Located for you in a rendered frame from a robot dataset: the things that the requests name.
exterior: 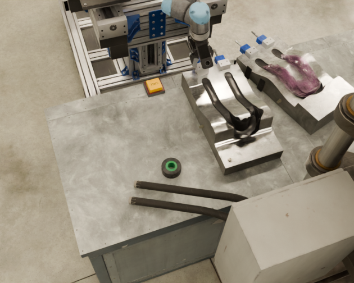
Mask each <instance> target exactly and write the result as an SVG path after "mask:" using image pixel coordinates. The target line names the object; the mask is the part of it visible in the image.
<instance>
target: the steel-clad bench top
mask: <svg viewBox="0 0 354 283"><path fill-rule="evenodd" d="M290 47H291V48H293V49H296V50H298V51H303V52H306V53H308V54H310V55H311V56H312V57H313V58H314V59H315V60H316V61H317V62H318V64H319V65H320V66H321V67H322V68H323V70H324V71H325V72H326V73H327V74H328V75H329V76H330V77H332V78H333V79H335V78H336V77H337V76H340V77H341V78H342V79H343V80H345V81H346V82H348V83H349V85H351V86H352V87H354V29H353V30H349V31H344V32H341V33H338V34H333V35H329V36H325V37H322V38H318V39H314V40H309V41H306V42H302V43H298V44H294V45H290ZM181 79H182V74H177V75H173V76H169V77H165V78H162V79H160V80H161V82H162V84H163V86H164V89H165V93H164V94H160V95H156V96H153V97H148V94H147V92H146V90H145V87H144V85H143V84H138V85H134V86H130V87H127V88H123V89H119V90H114V91H111V92H108V93H103V94H99V95H95V96H92V97H88V98H84V99H80V100H77V101H72V102H68V103H64V104H60V105H57V106H53V107H48V108H45V109H44V113H45V116H46V120H47V125H48V129H49V133H50V136H51V141H52V145H53V149H54V152H55V156H56V161H57V165H58V169H59V172H60V176H61V181H62V185H63V189H64V192H65V196H66V200H67V205H68V208H69V212H70V216H71V220H72V225H73V228H74V232H75V236H76V241H77V244H78V248H79V252H80V255H83V254H87V253H90V252H93V251H95V250H98V249H102V248H105V247H108V246H110V245H114V244H117V243H120V242H122V241H125V240H129V239H132V238H135V237H137V236H141V235H144V234H147V233H149V232H152V231H156V230H159V229H162V228H164V227H168V226H171V225H174V224H177V223H180V222H183V221H186V220H190V219H192V218H195V217H198V216H201V215H202V214H196V213H188V212H181V211H173V210H169V209H161V208H153V207H146V206H139V205H134V204H129V202H128V200H129V197H139V198H147V199H154V200H162V201H167V202H174V203H182V204H190V205H195V206H202V207H208V208H213V209H216V210H219V209H222V208H225V207H228V206H231V205H232V204H234V203H236V202H231V201H227V200H219V199H212V198H204V197H196V196H191V195H184V194H175V193H168V192H163V191H155V190H147V189H140V188H135V187H134V181H135V180H137V181H146V182H155V183H159V184H168V185H176V186H184V187H189V188H197V189H205V190H213V191H222V192H226V193H233V194H238V195H242V196H244V197H247V198H252V197H255V196H258V195H261V194H264V193H267V192H270V191H273V190H276V189H279V188H282V187H285V186H288V185H291V184H294V183H297V182H300V181H302V180H303V179H304V177H305V176H306V174H307V170H306V165H305V163H306V160H307V157H308V156H309V154H310V152H311V151H312V150H313V149H314V148H315V147H318V146H321V145H324V144H325V142H326V140H327V139H328V137H329V135H330V134H331V132H332V131H333V129H334V127H335V125H336V123H335V121H334V119H333V120H331V121H330V122H329V123H327V124H326V125H325V126H323V127H322V128H320V129H319V130H318V131H316V132H315V133H313V134H312V135H310V134H309V133H308V132H307V131H306V130H305V129H304V128H302V127H301V126H300V125H299V124H298V123H297V122H296V121H295V120H294V119H292V118H291V117H290V115H289V114H287V113H286V112H285V111H284V110H283V109H282V108H281V107H279V106H278V105H277V104H276V103H275V102H274V101H273V100H272V99H271V98H270V97H269V96H268V95H267V94H266V93H264V92H263V91H262V92H260V91H259V90H258V89H257V85H256V84H255V83H254V82H253V81H252V80H250V79H247V78H246V80H247V82H248V83H249V85H250V87H251V89H252V91H253V92H254V94H255V95H256V96H257V97H259V98H260V99H261V100H262V101H263V102H265V103H266V104H267V106H268V107H269V108H270V110H271V112H272V114H273V116H274V117H273V121H272V124H271V128H272V130H273V132H274V134H275V136H276V138H277V139H278V141H279V143H280V145H281V146H282V148H283V150H284V151H283V153H282V156H281V157H280V158H278V159H274V160H272V161H268V162H265V163H262V164H259V165H256V166H252V167H249V168H246V169H243V170H240V171H237V172H233V173H230V174H227V175H223V172H222V170H221V168H220V166H219V164H218V162H217V160H216V158H215V156H214V154H213V151H212V149H211V147H210V145H209V143H208V141H207V139H206V137H205V135H204V133H203V130H202V128H199V126H200V124H199V122H198V120H197V118H196V116H195V114H194V112H193V109H192V107H191V105H190V103H189V101H188V98H187V96H186V95H185V92H184V90H183V88H182V86H181ZM170 157H172V158H176V159H178V160H179V161H180V163H181V173H180V175H179V176H178V177H176V178H174V179H169V178H166V177H165V176H164V175H163V174H162V171H161V165H162V162H163V161H164V160H165V159H167V158H170Z"/></svg>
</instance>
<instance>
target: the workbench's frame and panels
mask: <svg viewBox="0 0 354 283"><path fill-rule="evenodd" d="M225 224H226V221H223V220H221V219H218V218H214V217H211V216H206V215H201V216H198V217H195V218H192V219H190V220H186V221H183V222H180V223H177V224H174V225H171V226H168V227H164V228H162V229H159V230H156V231H152V232H149V233H147V234H144V235H141V236H137V237H135V238H132V239H129V240H125V241H122V242H120V243H117V244H114V245H110V246H108V247H105V248H102V249H98V250H95V251H93V252H90V253H87V254H83V255H81V257H82V258H84V257H88V258H89V260H90V262H91V264H92V266H93V269H94V271H95V273H96V275H97V277H98V280H99V282H100V283H141V282H144V281H147V280H150V279H153V278H155V277H158V276H161V275H164V274H166V273H169V272H172V271H175V270H178V269H180V268H183V267H186V266H189V265H191V264H195V263H197V262H200V261H203V260H205V259H209V258H211V257H214V256H215V253H216V250H217V247H218V244H219V241H220V238H221V235H222V233H223V230H224V227H225Z"/></svg>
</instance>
